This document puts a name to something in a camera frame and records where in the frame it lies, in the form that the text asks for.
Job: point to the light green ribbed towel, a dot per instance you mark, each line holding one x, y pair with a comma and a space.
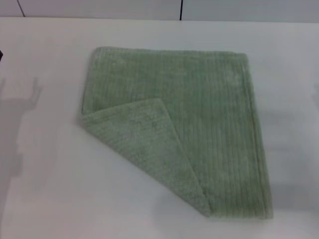
199, 119

